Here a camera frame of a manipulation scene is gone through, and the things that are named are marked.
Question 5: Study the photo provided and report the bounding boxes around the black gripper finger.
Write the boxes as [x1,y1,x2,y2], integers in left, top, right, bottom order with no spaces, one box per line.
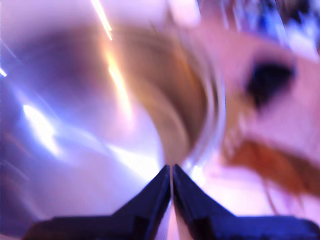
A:
[172,164,241,240]
[104,164,172,240]

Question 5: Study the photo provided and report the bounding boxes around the large steel pot long handle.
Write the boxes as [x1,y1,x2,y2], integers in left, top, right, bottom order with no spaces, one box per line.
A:
[0,0,227,226]

